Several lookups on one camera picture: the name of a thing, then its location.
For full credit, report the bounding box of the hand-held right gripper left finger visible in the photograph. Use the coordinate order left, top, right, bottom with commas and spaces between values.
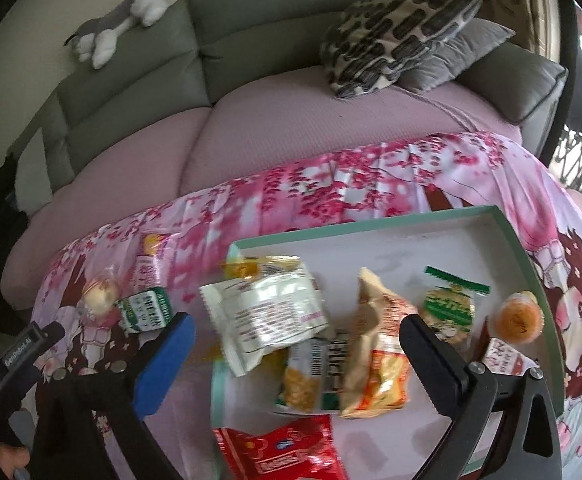
30, 312, 197, 480

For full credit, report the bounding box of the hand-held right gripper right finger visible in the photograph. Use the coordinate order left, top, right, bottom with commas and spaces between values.
399, 313, 565, 480

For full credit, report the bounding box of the tan orange packet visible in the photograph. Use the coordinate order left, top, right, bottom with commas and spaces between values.
338, 267, 419, 418

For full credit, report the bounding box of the small green white packet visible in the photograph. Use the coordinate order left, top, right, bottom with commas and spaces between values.
116, 286, 173, 335

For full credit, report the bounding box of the green white cracker packet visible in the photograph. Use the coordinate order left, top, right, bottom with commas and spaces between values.
418, 266, 492, 346

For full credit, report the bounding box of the small red white packet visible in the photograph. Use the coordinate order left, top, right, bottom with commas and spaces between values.
481, 337, 539, 378

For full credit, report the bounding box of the orange jelly cup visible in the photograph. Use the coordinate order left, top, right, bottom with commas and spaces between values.
488, 291, 545, 346

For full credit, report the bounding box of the green rimmed white tray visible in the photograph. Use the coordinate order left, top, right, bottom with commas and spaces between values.
210, 205, 566, 480

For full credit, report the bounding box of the yellow black white snack packet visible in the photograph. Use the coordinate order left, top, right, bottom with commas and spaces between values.
273, 330, 352, 416

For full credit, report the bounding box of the small red snack packet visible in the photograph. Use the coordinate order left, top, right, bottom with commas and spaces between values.
212, 415, 349, 480

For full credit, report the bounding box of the person's left hand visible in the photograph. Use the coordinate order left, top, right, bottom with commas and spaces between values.
0, 445, 32, 480

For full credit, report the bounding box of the pink white snack packet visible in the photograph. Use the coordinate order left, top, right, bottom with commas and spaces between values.
131, 232, 184, 293

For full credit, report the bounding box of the round pastry packet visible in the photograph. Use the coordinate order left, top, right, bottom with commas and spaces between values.
78, 275, 122, 318

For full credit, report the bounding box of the printed cartoon blanket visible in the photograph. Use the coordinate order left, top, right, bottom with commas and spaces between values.
1, 130, 582, 480

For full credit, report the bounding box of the black metal railing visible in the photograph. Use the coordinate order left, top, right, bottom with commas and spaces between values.
551, 5, 582, 196

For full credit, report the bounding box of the grey pillow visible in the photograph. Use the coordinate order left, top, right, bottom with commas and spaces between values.
398, 17, 516, 92

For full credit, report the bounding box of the leopard print pillow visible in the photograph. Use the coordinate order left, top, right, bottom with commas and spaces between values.
319, 0, 486, 100

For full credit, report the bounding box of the grey white plush toy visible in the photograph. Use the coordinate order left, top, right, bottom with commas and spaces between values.
64, 0, 169, 70

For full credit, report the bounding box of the grey sofa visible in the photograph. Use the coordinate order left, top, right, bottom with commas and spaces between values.
16, 0, 569, 216

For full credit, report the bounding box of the patterned curtain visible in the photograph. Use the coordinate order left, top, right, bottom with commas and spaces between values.
486, 0, 562, 61

